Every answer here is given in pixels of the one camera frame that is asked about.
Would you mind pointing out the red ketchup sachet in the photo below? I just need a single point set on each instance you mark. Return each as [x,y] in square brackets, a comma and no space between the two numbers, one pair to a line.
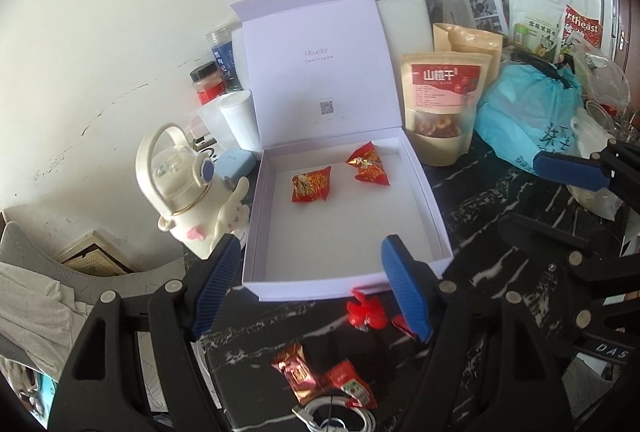
[400,323]

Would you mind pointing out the light blue plastic bag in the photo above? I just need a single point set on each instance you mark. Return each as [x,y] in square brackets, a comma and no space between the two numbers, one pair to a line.
[526,112]

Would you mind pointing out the light grey cloth garment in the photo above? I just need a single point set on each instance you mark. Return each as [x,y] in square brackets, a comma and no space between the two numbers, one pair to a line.
[41,316]

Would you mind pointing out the black white foil bag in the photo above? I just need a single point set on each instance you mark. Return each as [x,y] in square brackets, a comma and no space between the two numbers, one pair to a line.
[408,25]

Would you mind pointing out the white paper cup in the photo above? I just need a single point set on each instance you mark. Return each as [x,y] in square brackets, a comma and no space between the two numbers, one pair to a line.
[238,111]

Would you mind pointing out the red white paper bag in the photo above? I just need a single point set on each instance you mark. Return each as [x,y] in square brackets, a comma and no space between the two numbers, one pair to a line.
[573,22]

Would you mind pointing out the lavender open gift box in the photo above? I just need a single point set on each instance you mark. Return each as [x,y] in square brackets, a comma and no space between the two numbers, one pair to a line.
[323,85]

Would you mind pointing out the clear plastic bag of food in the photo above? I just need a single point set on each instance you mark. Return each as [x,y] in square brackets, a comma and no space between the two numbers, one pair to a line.
[603,85]

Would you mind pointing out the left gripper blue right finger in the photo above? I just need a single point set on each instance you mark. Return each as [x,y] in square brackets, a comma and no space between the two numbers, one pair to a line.
[411,282]

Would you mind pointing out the white green tea pouch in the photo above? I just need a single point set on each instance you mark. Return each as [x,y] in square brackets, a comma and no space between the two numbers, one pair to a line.
[534,26]

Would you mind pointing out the red gold candy packet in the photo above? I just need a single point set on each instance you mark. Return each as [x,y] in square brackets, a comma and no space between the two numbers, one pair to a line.
[369,165]
[311,185]

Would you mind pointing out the light blue charger box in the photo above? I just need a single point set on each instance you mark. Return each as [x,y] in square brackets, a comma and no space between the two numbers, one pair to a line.
[233,165]

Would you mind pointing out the kraft hawthorn snack pouch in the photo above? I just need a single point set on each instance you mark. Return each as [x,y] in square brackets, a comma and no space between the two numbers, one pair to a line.
[441,91]

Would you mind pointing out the small red snack sachet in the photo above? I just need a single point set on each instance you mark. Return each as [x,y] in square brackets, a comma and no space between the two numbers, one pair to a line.
[345,378]

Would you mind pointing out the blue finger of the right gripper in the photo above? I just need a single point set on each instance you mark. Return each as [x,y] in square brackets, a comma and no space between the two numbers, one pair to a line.
[571,170]

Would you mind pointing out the dark red brown snack packet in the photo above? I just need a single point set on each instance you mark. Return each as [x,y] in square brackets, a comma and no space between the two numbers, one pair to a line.
[304,382]

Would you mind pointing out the black white photo card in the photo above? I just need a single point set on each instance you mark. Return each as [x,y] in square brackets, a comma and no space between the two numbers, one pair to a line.
[487,15]

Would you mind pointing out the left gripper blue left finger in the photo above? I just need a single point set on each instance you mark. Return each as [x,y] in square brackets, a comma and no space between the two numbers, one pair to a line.
[210,280]

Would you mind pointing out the red jar black lid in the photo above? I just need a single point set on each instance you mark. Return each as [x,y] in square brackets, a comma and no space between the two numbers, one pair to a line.
[207,82]

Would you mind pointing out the blue label clear jar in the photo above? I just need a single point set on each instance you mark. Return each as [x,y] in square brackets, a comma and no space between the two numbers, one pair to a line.
[220,43]

